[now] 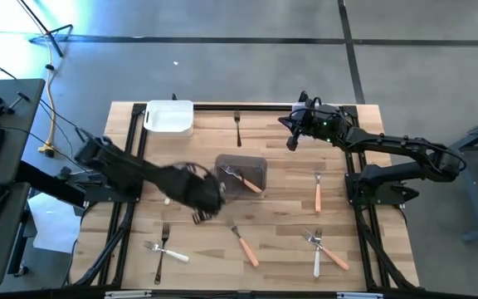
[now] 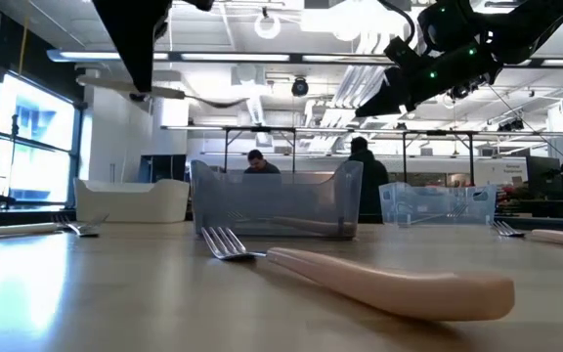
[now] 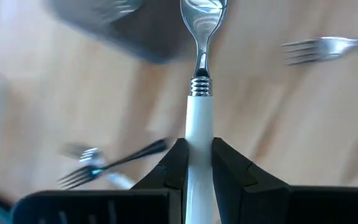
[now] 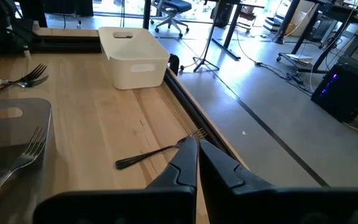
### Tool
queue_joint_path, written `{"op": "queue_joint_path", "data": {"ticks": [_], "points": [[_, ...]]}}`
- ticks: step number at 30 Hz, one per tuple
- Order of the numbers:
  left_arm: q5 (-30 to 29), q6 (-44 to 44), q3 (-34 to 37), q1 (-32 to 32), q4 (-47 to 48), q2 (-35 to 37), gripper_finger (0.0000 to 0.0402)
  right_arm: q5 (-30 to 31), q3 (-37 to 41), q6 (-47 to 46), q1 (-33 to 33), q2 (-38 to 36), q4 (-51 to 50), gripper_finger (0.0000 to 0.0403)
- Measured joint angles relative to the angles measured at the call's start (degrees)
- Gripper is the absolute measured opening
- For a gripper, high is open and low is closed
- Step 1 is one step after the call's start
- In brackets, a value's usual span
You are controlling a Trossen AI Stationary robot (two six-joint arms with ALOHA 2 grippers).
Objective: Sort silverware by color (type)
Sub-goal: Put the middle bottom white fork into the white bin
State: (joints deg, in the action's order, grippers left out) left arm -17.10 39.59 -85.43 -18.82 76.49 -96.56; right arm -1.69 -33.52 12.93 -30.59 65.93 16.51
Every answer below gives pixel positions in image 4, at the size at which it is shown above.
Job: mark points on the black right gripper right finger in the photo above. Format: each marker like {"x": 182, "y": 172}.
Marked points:
{"x": 259, "y": 205}

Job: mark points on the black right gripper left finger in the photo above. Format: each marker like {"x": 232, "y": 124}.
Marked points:
{"x": 166, "y": 202}

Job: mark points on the black computer tower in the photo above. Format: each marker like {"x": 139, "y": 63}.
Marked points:
{"x": 343, "y": 90}

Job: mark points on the white plastic bin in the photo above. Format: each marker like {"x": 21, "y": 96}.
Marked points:
{"x": 135, "y": 56}

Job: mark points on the black tripod stand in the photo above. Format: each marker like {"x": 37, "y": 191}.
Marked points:
{"x": 208, "y": 46}

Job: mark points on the smoky grey plastic bin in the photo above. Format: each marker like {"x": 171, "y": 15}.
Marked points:
{"x": 11, "y": 140}

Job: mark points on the black-legged desk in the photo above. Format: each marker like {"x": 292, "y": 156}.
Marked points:
{"x": 232, "y": 28}

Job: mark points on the office chair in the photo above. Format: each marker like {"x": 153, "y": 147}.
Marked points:
{"x": 172, "y": 4}

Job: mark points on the dark cluttered desk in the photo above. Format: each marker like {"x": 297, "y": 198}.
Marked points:
{"x": 331, "y": 9}

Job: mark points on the black frame clamp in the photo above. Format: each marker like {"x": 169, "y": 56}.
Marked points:
{"x": 173, "y": 63}

